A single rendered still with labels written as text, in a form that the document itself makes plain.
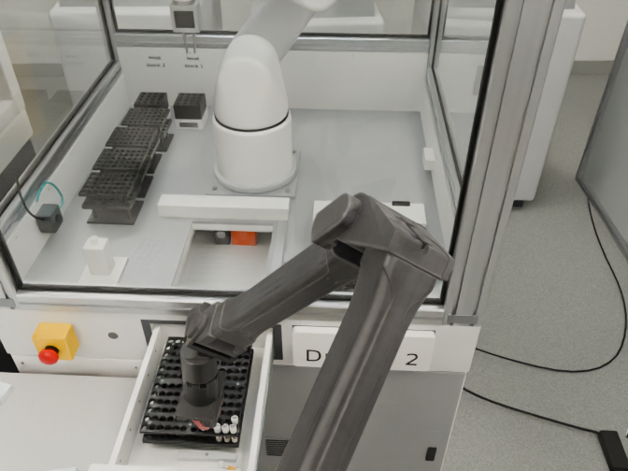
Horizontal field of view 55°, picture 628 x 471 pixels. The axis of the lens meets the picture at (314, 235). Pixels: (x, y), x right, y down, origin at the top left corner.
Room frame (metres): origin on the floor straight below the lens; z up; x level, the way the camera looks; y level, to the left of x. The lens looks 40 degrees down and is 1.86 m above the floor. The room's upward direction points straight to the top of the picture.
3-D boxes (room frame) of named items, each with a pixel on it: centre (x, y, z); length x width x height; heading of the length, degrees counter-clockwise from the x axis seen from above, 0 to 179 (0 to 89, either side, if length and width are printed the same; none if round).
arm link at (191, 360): (0.62, 0.18, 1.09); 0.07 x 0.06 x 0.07; 4
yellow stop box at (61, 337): (0.83, 0.54, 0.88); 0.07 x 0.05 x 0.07; 87
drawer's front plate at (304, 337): (0.82, -0.10, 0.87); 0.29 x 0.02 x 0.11; 87
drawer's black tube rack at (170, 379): (0.71, 0.22, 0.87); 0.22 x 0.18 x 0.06; 177
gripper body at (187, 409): (0.61, 0.19, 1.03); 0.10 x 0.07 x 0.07; 175
